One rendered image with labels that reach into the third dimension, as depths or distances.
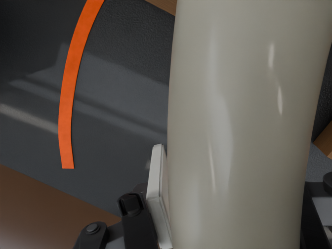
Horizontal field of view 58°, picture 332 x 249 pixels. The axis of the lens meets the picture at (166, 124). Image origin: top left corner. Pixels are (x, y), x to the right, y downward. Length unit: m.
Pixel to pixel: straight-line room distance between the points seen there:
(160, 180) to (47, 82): 0.97
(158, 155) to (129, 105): 0.86
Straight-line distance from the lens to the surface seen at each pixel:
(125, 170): 1.14
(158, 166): 0.17
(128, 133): 1.07
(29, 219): 1.41
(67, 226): 1.36
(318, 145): 1.12
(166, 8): 0.87
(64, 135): 1.14
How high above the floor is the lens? 1.00
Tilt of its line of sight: 70 degrees down
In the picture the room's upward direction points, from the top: 169 degrees counter-clockwise
